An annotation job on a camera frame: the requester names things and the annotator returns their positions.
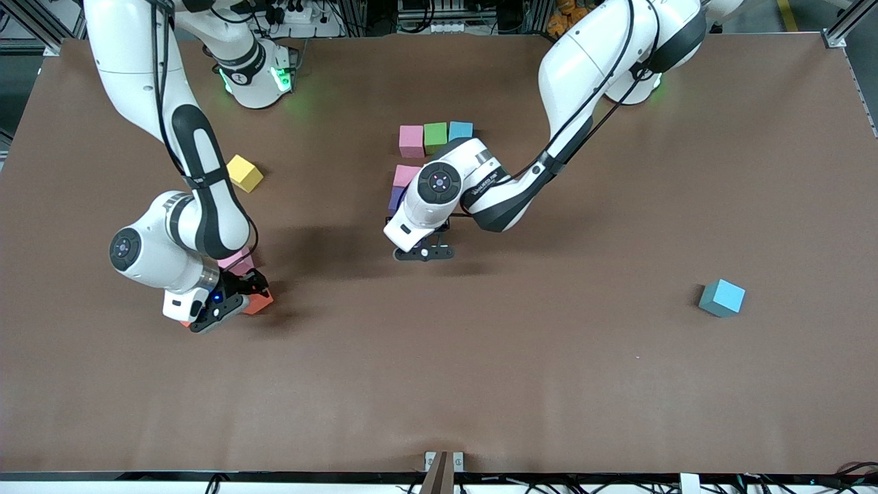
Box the yellow foam cube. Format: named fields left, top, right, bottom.
left=226, top=154, right=265, bottom=193

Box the brown paper table cover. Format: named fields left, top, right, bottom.
left=0, top=33, right=878, bottom=475

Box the grey equipment box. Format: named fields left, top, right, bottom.
left=398, top=0, right=496, bottom=35

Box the brown pointed pole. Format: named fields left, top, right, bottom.
left=419, top=451, right=455, bottom=494

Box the pile of orange objects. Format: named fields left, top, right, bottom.
left=547, top=0, right=584, bottom=36

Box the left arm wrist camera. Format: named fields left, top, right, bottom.
left=393, top=242, right=455, bottom=263

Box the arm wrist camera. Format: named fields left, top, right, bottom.
left=393, top=242, right=455, bottom=263
left=190, top=292, right=249, bottom=335

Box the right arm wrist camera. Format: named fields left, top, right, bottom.
left=190, top=292, right=249, bottom=335

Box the black table edge rail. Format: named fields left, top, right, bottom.
left=0, top=471, right=878, bottom=482

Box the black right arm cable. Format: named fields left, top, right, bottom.
left=147, top=0, right=260, bottom=256

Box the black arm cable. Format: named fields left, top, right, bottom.
left=147, top=0, right=260, bottom=256
left=514, top=0, right=663, bottom=179

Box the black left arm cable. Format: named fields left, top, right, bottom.
left=514, top=0, right=663, bottom=179

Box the aluminium frame profile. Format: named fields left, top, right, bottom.
left=822, top=0, right=878, bottom=50
left=0, top=0, right=86, bottom=56

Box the black cable bundle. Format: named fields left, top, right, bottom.
left=831, top=461, right=878, bottom=490

